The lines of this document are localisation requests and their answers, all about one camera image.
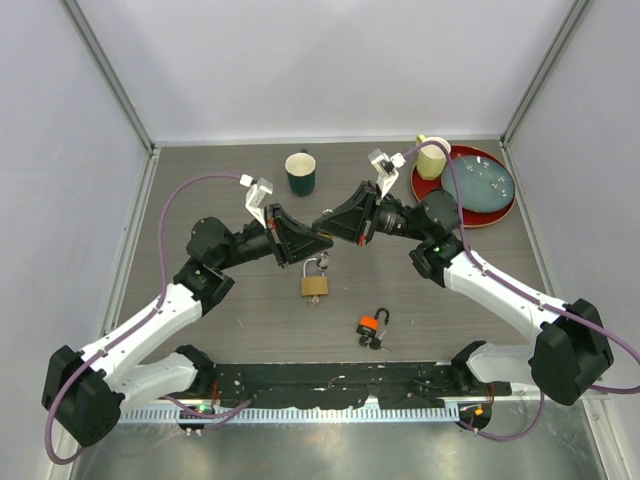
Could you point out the large brass padlock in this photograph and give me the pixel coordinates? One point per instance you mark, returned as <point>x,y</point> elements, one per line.
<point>314,282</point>

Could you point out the keys with panda keychain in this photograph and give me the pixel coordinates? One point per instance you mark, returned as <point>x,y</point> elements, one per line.
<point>323,262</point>

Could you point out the white slotted cable duct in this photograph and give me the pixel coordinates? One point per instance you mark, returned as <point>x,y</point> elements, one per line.
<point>370,412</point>

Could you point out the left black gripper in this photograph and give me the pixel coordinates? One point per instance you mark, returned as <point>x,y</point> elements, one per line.
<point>291,239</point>

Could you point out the yellow mug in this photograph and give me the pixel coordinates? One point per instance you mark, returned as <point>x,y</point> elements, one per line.
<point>430,160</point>

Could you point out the dark green mug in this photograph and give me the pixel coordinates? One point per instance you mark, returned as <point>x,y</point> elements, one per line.
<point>300,168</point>

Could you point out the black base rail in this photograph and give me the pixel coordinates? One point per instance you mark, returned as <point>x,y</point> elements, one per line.
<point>338,386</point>

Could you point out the black-headed keys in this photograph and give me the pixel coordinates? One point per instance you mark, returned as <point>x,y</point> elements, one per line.
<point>373,342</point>

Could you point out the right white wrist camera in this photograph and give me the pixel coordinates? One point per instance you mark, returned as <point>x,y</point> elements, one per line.
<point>387,168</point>

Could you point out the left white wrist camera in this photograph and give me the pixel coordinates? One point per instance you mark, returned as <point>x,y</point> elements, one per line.
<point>257,190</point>

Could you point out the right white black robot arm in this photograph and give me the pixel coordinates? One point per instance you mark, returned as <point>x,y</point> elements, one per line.
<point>566,351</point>

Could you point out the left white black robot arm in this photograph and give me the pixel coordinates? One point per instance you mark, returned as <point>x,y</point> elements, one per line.
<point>87,391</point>

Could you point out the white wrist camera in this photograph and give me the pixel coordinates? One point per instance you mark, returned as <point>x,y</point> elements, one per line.
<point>387,168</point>
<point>257,190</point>

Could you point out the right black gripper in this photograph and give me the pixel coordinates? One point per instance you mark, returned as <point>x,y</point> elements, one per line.
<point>355,219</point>

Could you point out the orange black padlock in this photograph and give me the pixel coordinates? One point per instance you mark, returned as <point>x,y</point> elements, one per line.
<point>368,326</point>

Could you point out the red round tray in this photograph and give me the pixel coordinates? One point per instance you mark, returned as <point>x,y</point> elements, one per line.
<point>473,219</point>

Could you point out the blue ceramic plate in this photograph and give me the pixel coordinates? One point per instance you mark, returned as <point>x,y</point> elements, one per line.
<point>485,185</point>

